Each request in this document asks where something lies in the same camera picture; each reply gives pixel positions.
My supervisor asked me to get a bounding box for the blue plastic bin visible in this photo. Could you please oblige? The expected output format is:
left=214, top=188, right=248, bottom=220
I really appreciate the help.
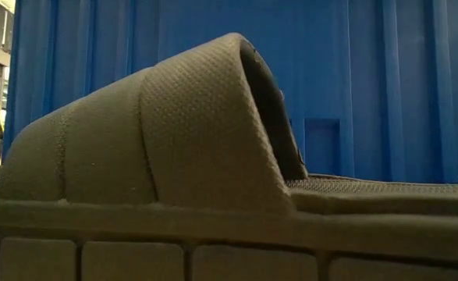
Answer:
left=1, top=0, right=458, bottom=185

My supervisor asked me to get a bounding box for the tan rubber slide sandal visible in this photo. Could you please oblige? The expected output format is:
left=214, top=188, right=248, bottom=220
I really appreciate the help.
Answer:
left=0, top=32, right=458, bottom=281

